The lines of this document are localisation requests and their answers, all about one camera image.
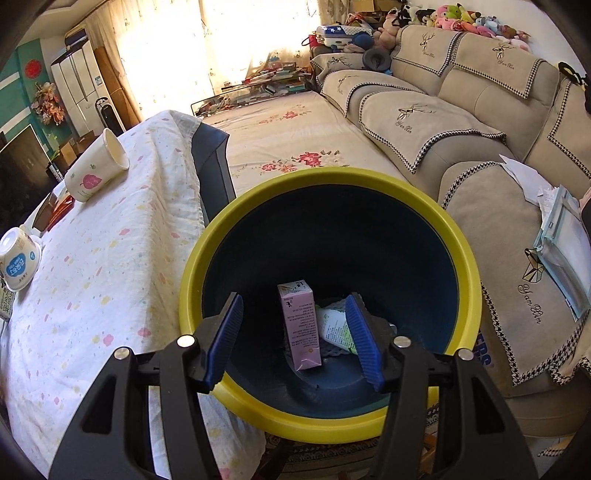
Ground set of beige sofa covers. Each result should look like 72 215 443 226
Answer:
310 23 591 386

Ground white bowl with blue label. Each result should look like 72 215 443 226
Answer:
0 226 43 291

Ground artificial flower decoration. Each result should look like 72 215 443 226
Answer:
31 82 65 125

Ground black floor appliance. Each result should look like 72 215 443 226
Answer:
95 98 125 134

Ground pile of books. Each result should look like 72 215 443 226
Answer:
191 62 319 116

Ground green and white packet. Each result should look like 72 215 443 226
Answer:
315 300 358 355

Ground paper cup with pink leaf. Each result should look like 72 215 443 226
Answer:
64 128 130 203

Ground black and yellow plush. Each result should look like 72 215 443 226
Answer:
558 60 591 90

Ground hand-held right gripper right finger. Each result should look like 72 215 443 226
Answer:
345 292 539 480

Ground clear plastic folder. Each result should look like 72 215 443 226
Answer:
533 185 591 321

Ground beige sofa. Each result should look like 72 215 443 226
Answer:
310 23 591 457

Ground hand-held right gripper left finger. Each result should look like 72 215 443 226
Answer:
48 292 245 480

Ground navy blue cushion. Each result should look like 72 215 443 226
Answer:
348 33 376 55

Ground white papers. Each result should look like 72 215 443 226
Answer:
499 154 561 206

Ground row of plush toys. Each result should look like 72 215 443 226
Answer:
374 4 532 51

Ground dark grey neck pillow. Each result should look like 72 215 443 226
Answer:
361 46 393 72

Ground pastel spotted white tablecloth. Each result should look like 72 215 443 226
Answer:
0 110 269 480

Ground pink drink carton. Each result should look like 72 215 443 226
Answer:
277 279 323 372

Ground yellow-rimmed dark blue bin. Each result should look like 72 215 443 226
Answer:
178 167 482 445

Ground white cabinet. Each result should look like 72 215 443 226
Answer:
50 39 112 134

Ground black television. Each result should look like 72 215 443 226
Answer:
0 124 51 232

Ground cream curtain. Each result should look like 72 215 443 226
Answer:
83 0 324 125

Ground floral bed sheet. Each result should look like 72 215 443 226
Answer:
198 90 416 195

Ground blue and white suitcase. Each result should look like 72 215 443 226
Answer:
315 24 374 51

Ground dark grey table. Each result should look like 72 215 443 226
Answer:
191 122 237 227

